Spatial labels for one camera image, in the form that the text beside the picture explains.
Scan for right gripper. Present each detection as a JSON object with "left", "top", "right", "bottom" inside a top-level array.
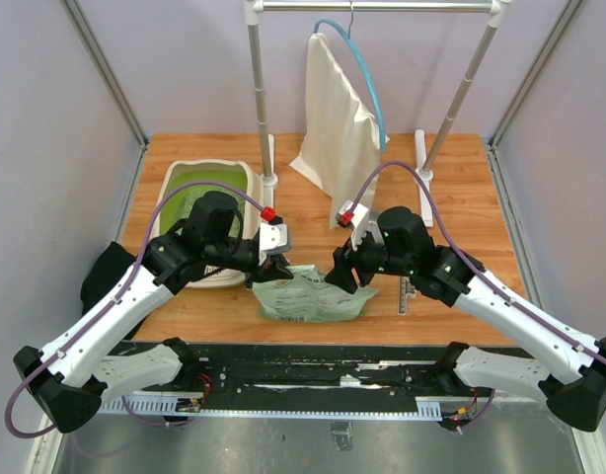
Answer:
[{"left": 324, "top": 222, "right": 414, "bottom": 293}]

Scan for green cat litter bag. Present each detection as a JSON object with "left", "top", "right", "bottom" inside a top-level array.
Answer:
[{"left": 252, "top": 265, "right": 378, "bottom": 323}]

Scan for piano pattern bag clip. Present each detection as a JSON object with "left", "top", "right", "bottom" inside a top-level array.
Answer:
[{"left": 398, "top": 276, "right": 413, "bottom": 316}]

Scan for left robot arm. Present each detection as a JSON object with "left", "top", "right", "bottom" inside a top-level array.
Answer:
[{"left": 13, "top": 191, "right": 292, "bottom": 434}]

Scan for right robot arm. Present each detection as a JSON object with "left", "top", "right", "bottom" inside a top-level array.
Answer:
[{"left": 326, "top": 200, "right": 606, "bottom": 432}]

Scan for cream green litter box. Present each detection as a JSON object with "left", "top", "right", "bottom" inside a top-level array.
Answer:
[{"left": 149, "top": 158, "right": 265, "bottom": 289}]

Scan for cream cloth bag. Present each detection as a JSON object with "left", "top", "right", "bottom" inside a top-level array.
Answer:
[{"left": 290, "top": 33, "right": 381, "bottom": 228}]

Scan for black cloth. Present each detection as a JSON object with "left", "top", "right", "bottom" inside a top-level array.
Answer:
[{"left": 80, "top": 242, "right": 135, "bottom": 315}]

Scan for blue clothes hanger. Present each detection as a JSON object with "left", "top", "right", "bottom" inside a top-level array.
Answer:
[{"left": 313, "top": 19, "right": 387, "bottom": 152}]

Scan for white clothes rack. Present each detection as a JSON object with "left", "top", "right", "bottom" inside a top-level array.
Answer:
[{"left": 243, "top": 0, "right": 515, "bottom": 234}]

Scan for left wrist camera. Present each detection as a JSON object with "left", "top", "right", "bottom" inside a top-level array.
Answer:
[{"left": 259, "top": 223, "right": 291, "bottom": 255}]

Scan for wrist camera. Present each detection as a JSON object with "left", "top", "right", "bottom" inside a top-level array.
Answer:
[
  {"left": 259, "top": 223, "right": 291, "bottom": 255},
  {"left": 336, "top": 199, "right": 370, "bottom": 250}
]

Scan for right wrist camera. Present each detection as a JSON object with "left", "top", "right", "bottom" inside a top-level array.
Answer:
[{"left": 336, "top": 199, "right": 370, "bottom": 250}]

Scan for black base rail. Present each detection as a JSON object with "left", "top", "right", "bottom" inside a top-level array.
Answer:
[{"left": 103, "top": 340, "right": 544, "bottom": 414}]

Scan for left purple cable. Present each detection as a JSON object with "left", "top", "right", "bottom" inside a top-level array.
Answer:
[{"left": 4, "top": 181, "right": 277, "bottom": 439}]

